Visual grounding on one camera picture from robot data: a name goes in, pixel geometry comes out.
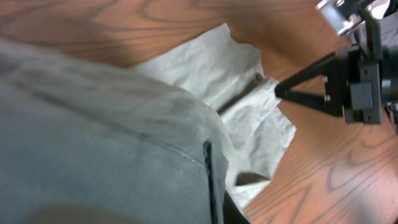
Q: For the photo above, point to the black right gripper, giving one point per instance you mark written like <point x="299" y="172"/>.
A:
<point x="357" y="86"/>

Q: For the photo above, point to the grey folded garment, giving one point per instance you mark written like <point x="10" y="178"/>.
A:
<point x="388" y="27"/>

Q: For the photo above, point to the khaki shorts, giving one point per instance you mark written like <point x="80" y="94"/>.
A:
<point x="191" y="136"/>

